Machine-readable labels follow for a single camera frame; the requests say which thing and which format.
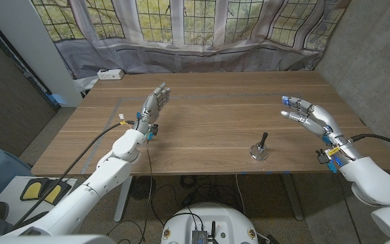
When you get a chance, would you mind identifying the thin black left wrist cable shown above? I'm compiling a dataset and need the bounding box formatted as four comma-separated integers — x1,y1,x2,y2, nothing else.
146,140,154,235

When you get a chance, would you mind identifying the grey table leg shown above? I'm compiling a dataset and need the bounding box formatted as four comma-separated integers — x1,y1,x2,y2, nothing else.
280,174,305,221

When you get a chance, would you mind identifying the yellow and black foot pedal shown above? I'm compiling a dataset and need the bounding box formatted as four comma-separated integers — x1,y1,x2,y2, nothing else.
42,181,72,206
20,178,45,201

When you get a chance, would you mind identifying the white robot torso base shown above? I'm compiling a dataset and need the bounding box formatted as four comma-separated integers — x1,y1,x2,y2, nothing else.
160,202,259,244

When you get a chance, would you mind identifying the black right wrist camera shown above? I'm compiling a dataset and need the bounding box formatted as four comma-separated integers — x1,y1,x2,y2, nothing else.
316,148,331,165

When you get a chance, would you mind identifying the white pedal platform board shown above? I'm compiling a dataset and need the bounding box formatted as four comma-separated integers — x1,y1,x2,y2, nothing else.
0,175,81,226

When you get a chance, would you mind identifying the white robot chest plate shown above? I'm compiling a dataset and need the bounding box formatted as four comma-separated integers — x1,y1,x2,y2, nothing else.
0,234,116,244

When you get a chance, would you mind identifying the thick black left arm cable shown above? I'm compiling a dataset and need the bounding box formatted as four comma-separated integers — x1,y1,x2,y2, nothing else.
12,121,137,231

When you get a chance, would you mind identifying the printed window backdrop cloth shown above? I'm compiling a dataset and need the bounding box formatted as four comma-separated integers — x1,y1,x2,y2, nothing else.
30,0,351,81

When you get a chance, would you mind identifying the white table leg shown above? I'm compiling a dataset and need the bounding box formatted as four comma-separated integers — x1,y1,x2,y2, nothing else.
113,175,133,223

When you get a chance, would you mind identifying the white floor cable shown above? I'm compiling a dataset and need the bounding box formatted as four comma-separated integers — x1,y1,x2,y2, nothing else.
234,174,247,216

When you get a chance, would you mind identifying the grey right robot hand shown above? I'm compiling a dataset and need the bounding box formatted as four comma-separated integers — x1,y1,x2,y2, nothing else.
280,96,364,166

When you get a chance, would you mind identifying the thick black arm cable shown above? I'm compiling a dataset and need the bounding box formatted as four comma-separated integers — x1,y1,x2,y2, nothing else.
350,134,390,153
12,121,137,231

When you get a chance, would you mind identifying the white pillar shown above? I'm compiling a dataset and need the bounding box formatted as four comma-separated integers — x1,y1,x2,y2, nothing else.
0,0,83,108

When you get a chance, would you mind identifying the black floor cable bundle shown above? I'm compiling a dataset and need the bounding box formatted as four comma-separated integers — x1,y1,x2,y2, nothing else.
179,174,236,207

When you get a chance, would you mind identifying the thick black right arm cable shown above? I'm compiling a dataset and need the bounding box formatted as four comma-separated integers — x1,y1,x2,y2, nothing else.
350,134,390,153

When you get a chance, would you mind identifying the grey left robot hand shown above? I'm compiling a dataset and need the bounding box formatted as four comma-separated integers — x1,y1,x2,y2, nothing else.
135,82,171,135

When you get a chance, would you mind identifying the white power strip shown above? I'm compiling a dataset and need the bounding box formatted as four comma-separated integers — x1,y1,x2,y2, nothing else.
96,68,125,81

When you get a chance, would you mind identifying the black round floor fan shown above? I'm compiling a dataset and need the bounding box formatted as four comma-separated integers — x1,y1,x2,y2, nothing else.
129,176,157,201

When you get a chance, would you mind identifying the chrome handbell with black handle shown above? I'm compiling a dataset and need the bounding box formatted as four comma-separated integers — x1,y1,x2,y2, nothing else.
249,131,269,161

